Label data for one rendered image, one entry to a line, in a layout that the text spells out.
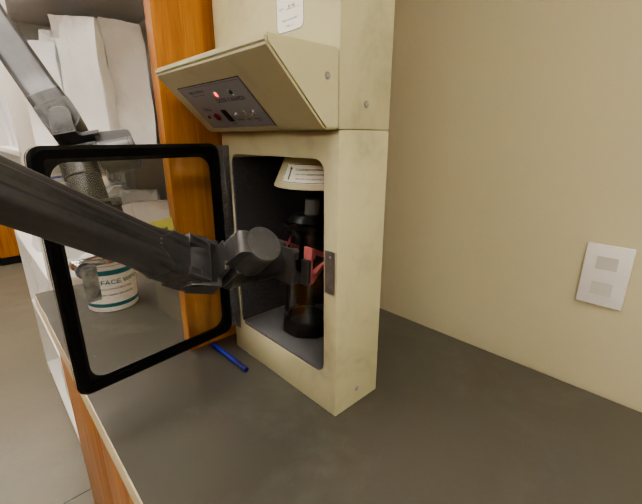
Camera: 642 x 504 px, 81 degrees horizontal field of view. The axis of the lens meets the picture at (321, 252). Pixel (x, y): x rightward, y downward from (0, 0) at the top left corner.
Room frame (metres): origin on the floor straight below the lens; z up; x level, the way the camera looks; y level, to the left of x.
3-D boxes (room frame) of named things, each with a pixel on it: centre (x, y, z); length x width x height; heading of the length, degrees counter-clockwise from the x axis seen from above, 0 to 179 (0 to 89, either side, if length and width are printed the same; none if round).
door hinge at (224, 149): (0.75, 0.19, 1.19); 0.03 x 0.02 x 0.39; 43
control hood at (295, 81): (0.61, 0.13, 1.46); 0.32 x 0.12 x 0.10; 43
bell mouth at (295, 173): (0.70, 0.00, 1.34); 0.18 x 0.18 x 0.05
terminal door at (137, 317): (0.63, 0.30, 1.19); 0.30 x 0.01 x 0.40; 139
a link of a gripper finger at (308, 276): (0.66, 0.02, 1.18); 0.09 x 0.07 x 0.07; 135
